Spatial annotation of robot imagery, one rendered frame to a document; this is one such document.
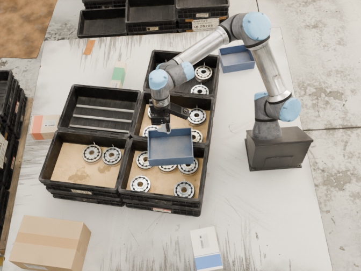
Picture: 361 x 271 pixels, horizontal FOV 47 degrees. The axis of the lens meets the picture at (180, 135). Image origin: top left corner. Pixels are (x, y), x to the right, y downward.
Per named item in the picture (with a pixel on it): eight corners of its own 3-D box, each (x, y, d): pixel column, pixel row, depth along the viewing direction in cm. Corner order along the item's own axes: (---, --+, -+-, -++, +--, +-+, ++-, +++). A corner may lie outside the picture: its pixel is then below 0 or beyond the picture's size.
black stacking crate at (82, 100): (144, 102, 235) (141, 91, 225) (133, 148, 220) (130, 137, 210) (78, 96, 240) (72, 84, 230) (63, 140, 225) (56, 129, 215)
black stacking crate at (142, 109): (214, 109, 230) (214, 98, 220) (207, 156, 215) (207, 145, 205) (144, 102, 235) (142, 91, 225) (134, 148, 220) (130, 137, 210)
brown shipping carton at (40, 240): (21, 268, 201) (7, 260, 187) (35, 225, 212) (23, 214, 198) (80, 276, 198) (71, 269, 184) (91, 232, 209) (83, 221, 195)
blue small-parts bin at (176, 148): (192, 134, 192) (191, 127, 186) (193, 163, 185) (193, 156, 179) (149, 137, 192) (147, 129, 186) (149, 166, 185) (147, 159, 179)
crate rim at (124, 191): (208, 148, 207) (208, 145, 205) (200, 203, 192) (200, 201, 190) (130, 139, 212) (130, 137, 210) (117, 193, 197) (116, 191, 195)
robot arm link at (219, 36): (232, 9, 192) (148, 64, 180) (245, 8, 183) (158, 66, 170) (242, 31, 197) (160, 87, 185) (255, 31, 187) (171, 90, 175)
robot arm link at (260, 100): (268, 113, 215) (267, 87, 212) (285, 117, 203) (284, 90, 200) (249, 116, 210) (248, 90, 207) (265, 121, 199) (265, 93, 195)
